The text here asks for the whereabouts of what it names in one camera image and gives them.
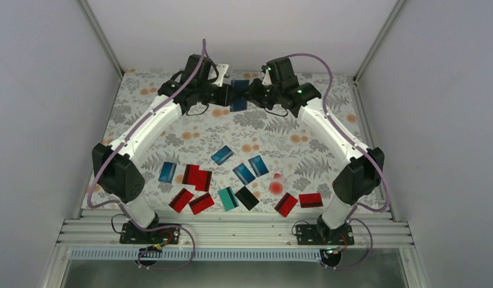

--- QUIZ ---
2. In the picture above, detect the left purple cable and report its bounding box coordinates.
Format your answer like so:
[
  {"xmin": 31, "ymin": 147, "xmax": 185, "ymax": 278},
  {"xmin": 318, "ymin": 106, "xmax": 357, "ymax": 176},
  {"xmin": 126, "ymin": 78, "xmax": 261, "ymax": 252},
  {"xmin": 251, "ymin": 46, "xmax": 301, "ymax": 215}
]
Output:
[{"xmin": 86, "ymin": 38, "xmax": 208, "ymax": 271}]

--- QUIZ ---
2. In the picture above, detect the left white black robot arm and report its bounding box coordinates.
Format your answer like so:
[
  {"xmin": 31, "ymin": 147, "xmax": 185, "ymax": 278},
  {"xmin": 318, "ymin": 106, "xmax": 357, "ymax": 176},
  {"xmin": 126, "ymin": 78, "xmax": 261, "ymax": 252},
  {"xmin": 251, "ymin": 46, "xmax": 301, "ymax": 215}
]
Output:
[{"xmin": 91, "ymin": 55, "xmax": 232, "ymax": 243}]

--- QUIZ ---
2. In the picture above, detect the red card black stripe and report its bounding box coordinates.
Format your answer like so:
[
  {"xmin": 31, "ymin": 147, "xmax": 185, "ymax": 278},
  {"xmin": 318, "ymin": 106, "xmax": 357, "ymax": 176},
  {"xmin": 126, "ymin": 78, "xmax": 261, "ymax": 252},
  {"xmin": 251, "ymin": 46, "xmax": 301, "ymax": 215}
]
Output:
[{"xmin": 189, "ymin": 193, "xmax": 215, "ymax": 215}]

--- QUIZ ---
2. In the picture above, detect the teal card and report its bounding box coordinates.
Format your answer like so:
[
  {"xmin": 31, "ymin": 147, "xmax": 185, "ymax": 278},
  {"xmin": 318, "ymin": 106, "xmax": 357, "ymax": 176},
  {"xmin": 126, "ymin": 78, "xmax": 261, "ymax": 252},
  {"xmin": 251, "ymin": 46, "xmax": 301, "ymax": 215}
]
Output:
[{"xmin": 218, "ymin": 187, "xmax": 239, "ymax": 211}]

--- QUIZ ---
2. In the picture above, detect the red card tilted right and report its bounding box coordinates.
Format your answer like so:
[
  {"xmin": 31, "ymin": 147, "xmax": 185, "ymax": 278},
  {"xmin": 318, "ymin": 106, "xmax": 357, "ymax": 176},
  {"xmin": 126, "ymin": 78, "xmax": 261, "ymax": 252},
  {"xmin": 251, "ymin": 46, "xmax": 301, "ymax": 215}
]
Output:
[{"xmin": 274, "ymin": 193, "xmax": 298, "ymax": 218}]

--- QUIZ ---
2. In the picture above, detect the red card overlapping stack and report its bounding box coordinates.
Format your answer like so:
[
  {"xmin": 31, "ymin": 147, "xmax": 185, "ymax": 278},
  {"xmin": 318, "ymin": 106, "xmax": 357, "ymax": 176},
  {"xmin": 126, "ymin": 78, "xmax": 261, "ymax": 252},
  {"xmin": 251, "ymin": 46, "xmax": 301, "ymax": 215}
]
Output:
[{"xmin": 195, "ymin": 170, "xmax": 212, "ymax": 192}]

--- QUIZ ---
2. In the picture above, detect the floral patterned table mat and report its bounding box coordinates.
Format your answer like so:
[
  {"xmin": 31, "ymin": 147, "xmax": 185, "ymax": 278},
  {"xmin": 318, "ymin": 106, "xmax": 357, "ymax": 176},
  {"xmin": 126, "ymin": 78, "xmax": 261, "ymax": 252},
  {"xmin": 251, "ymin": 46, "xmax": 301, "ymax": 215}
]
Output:
[{"xmin": 102, "ymin": 68, "xmax": 364, "ymax": 214}]

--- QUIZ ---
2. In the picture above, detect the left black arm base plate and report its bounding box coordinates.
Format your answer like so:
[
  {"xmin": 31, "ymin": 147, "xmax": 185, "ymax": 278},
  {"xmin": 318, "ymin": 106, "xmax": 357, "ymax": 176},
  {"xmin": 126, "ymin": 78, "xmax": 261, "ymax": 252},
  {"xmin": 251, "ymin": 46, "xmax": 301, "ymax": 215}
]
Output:
[{"xmin": 119, "ymin": 222, "xmax": 180, "ymax": 245}]

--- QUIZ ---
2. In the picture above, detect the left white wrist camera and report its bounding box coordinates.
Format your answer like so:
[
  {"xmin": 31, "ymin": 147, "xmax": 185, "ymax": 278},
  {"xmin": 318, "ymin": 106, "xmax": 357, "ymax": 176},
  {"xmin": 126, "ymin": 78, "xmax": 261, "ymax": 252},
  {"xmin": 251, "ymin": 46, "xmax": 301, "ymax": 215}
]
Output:
[{"xmin": 213, "ymin": 64, "xmax": 230, "ymax": 87}]

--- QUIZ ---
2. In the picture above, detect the blue card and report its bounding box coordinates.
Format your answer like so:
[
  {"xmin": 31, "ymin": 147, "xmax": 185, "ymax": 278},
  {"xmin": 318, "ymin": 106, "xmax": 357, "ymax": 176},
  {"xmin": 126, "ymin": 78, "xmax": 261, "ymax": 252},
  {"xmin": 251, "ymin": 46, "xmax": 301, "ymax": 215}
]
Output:
[
  {"xmin": 211, "ymin": 145, "xmax": 234, "ymax": 166},
  {"xmin": 232, "ymin": 163, "xmax": 255, "ymax": 185},
  {"xmin": 248, "ymin": 155, "xmax": 269, "ymax": 177},
  {"xmin": 159, "ymin": 161, "xmax": 177, "ymax": 184}
]

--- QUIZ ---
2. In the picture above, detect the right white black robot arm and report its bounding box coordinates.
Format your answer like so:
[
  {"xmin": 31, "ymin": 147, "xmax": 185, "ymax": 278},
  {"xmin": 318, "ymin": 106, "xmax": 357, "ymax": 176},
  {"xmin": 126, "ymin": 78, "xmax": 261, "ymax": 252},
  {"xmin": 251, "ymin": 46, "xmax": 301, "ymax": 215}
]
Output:
[{"xmin": 246, "ymin": 56, "xmax": 384, "ymax": 244}]

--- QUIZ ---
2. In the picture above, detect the dark blue card holder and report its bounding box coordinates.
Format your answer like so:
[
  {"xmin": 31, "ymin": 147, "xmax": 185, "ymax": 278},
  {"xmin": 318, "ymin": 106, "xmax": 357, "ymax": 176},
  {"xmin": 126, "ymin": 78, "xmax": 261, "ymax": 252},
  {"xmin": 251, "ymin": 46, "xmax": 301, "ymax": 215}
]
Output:
[{"xmin": 230, "ymin": 80, "xmax": 250, "ymax": 112}]

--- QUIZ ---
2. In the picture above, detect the white card red circle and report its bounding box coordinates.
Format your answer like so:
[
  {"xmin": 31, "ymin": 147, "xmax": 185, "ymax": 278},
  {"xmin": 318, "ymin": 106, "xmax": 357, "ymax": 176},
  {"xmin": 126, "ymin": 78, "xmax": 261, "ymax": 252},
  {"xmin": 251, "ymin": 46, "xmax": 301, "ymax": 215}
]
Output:
[{"xmin": 268, "ymin": 173, "xmax": 286, "ymax": 196}]

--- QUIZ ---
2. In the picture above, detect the aluminium front rail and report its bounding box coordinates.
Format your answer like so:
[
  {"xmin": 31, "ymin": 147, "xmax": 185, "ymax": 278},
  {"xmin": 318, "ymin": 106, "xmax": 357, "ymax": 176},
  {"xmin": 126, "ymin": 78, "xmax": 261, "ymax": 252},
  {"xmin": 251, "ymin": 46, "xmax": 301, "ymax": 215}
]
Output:
[{"xmin": 56, "ymin": 217, "xmax": 414, "ymax": 248}]

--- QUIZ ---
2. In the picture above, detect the blue card top centre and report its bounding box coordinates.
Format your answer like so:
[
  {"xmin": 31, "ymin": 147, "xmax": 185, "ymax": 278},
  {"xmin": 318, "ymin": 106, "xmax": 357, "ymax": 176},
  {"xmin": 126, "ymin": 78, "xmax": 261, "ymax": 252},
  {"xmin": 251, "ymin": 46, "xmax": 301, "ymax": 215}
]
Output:
[{"xmin": 211, "ymin": 145, "xmax": 234, "ymax": 166}]

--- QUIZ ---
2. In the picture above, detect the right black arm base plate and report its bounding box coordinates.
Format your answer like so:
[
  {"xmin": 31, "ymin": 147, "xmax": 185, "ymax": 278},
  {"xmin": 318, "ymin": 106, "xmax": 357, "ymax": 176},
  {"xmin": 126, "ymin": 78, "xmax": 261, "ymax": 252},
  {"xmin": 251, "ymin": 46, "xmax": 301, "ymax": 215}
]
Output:
[{"xmin": 295, "ymin": 224, "xmax": 355, "ymax": 246}]

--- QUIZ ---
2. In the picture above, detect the blue card far left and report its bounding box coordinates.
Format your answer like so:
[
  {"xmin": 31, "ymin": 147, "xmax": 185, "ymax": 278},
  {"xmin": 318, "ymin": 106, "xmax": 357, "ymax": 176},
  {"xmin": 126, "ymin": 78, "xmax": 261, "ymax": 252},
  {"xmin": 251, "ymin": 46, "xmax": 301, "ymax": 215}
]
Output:
[{"xmin": 159, "ymin": 161, "xmax": 177, "ymax": 184}]

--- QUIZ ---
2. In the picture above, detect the red card upper stack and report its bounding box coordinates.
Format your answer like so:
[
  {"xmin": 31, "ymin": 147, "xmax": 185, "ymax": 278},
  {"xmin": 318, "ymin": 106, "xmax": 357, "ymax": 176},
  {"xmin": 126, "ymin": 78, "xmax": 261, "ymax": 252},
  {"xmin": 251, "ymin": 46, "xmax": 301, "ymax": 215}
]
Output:
[{"xmin": 182, "ymin": 164, "xmax": 201, "ymax": 186}]

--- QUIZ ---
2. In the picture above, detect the red card far right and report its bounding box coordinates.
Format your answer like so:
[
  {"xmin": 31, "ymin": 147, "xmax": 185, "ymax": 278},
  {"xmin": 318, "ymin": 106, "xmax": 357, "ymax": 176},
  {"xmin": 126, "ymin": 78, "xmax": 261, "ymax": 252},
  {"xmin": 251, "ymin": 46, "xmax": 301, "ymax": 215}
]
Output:
[{"xmin": 299, "ymin": 193, "xmax": 323, "ymax": 209}]

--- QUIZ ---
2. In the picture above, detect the red card lower left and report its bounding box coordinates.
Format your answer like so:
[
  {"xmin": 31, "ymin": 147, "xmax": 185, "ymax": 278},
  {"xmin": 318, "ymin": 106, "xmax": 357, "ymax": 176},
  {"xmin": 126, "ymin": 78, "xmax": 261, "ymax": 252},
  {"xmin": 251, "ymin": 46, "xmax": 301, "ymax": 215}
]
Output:
[{"xmin": 169, "ymin": 188, "xmax": 194, "ymax": 213}]

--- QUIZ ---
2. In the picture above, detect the blue card centre right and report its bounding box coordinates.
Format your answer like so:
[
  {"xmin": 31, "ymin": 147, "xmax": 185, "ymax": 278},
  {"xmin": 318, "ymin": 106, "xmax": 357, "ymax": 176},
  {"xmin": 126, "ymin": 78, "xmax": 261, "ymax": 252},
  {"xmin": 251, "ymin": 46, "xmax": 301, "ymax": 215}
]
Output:
[{"xmin": 248, "ymin": 155, "xmax": 269, "ymax": 177}]

